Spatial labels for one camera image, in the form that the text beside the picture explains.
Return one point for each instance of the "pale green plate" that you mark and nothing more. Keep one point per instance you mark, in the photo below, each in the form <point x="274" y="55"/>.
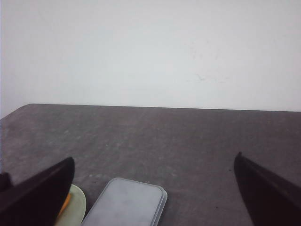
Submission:
<point x="73" y="214"/>

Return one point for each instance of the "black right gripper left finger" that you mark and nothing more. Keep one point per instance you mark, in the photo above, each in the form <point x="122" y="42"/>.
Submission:
<point x="38" y="200"/>

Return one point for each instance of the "yellow corn cob piece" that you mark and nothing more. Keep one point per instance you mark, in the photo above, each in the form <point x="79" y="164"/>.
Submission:
<point x="65" y="204"/>

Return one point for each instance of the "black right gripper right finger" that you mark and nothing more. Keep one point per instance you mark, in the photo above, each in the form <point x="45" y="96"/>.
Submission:
<point x="269" y="199"/>

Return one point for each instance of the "silver digital kitchen scale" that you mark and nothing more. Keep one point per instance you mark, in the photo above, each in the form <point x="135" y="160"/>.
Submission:
<point x="125" y="202"/>

